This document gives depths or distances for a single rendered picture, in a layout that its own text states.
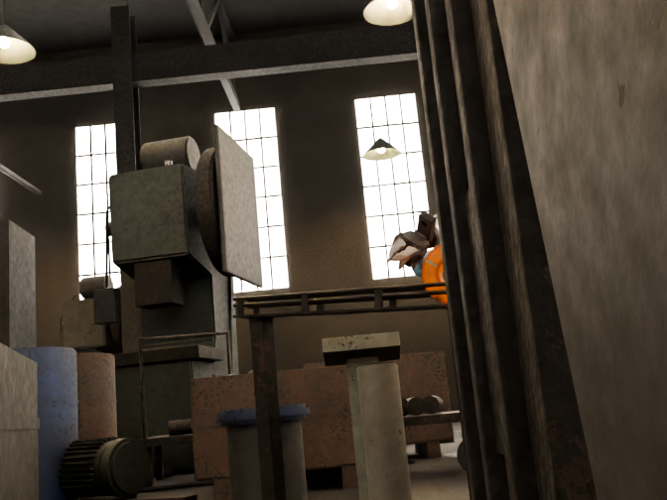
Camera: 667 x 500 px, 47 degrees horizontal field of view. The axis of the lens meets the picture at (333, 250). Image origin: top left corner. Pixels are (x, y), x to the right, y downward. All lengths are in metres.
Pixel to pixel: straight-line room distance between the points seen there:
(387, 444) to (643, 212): 1.75
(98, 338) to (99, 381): 6.50
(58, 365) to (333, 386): 1.55
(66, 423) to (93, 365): 0.58
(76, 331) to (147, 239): 5.00
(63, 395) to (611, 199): 4.16
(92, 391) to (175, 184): 2.43
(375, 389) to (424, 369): 3.46
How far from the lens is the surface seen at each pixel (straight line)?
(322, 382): 4.07
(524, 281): 0.98
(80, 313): 11.69
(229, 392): 4.06
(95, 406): 5.04
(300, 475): 2.67
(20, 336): 6.29
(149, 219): 6.89
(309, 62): 10.77
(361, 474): 2.42
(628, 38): 0.55
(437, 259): 1.95
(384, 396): 2.23
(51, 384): 4.55
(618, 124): 0.57
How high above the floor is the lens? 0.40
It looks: 12 degrees up
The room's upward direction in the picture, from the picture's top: 5 degrees counter-clockwise
